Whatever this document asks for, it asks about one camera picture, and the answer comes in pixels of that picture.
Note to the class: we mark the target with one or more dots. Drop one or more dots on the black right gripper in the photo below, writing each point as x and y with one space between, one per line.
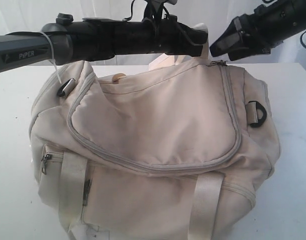
258 33

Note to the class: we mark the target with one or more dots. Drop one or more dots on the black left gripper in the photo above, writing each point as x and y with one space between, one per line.
102 39

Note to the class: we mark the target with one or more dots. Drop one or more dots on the beige duffel bag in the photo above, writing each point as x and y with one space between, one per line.
174 153

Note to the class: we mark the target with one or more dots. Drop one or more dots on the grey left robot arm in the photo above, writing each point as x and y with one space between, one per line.
23 48

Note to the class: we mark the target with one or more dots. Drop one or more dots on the white backdrop curtain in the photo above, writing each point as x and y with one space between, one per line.
32 15

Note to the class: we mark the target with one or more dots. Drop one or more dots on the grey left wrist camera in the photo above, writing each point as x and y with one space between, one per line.
161 2

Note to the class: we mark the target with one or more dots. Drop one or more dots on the white cable tie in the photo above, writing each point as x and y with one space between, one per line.
52 60

